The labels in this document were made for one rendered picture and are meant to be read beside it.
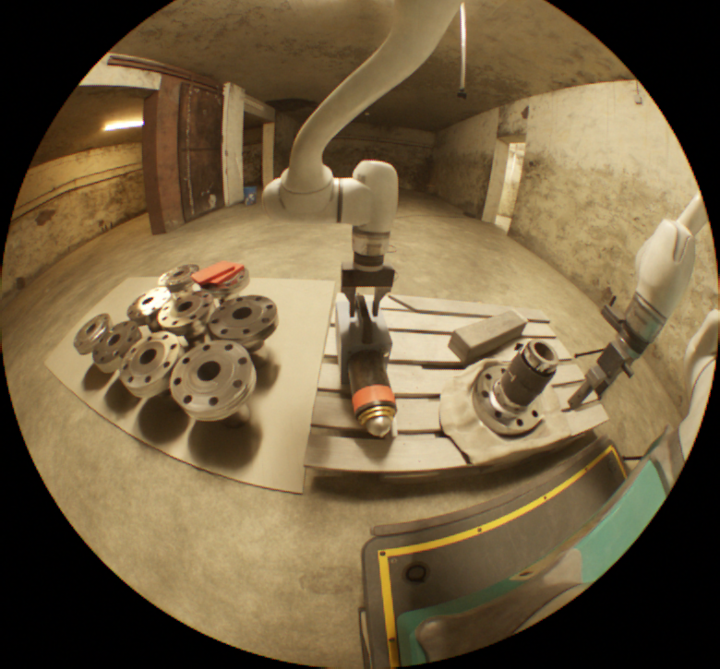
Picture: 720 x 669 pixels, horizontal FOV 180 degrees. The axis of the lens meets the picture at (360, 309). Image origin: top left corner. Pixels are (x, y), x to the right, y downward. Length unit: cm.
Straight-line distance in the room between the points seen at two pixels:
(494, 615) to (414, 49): 58
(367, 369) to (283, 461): 40
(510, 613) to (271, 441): 72
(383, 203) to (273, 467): 75
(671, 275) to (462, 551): 53
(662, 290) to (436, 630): 49
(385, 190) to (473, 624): 61
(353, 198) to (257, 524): 85
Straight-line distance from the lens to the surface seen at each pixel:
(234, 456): 80
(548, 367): 66
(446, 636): 25
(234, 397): 60
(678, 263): 48
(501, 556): 48
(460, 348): 86
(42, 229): 873
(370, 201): 47
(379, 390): 53
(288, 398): 85
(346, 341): 60
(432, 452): 65
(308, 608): 77
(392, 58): 37
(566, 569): 31
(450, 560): 43
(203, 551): 83
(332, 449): 61
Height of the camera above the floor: 72
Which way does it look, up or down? 35 degrees down
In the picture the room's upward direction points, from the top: 5 degrees clockwise
